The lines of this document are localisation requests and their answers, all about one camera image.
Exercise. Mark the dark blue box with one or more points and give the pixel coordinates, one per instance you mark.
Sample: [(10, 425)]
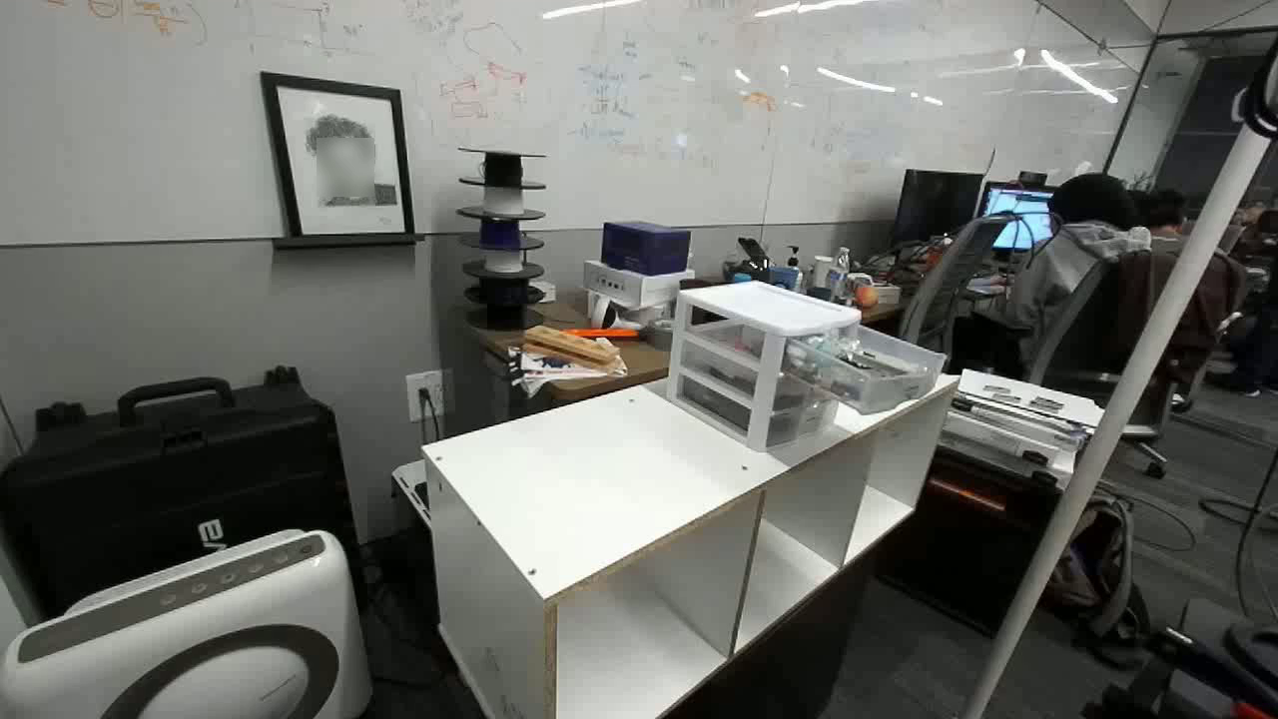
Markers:
[(644, 251)]

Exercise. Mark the stack of papers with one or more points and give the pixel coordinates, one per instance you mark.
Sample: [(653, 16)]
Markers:
[(1018, 420)]

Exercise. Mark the seated person in hoodie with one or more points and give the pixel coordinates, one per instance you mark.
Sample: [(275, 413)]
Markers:
[(1090, 220)]

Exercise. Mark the white wall power outlet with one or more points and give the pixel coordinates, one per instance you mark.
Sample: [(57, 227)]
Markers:
[(424, 394)]

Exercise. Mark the black framed picture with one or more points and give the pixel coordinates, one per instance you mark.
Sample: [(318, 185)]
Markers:
[(342, 160)]

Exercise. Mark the white box under blue box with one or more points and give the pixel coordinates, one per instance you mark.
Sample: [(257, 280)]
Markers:
[(631, 291)]

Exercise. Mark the white plastic drawer organizer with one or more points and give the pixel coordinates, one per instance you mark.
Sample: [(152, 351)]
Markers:
[(727, 358)]

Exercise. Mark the wooden desk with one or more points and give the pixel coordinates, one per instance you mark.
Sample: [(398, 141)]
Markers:
[(544, 370)]

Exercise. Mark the clear top drawer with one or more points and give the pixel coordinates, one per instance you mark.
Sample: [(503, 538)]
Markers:
[(864, 370)]

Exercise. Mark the white diagonal pole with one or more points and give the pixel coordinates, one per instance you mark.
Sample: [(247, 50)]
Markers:
[(1135, 378)]

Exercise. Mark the white cube shelf unit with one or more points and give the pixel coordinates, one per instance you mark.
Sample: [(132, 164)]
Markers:
[(607, 556)]

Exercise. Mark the orange tool on desk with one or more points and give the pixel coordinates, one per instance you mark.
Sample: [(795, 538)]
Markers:
[(599, 333)]

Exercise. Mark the black hard equipment case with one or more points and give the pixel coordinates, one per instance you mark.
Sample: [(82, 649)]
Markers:
[(170, 473)]

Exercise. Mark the computer monitor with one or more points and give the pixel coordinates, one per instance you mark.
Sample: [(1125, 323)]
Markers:
[(1025, 213)]

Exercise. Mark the grey office chair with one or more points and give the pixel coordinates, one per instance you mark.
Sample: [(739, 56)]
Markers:
[(933, 308)]

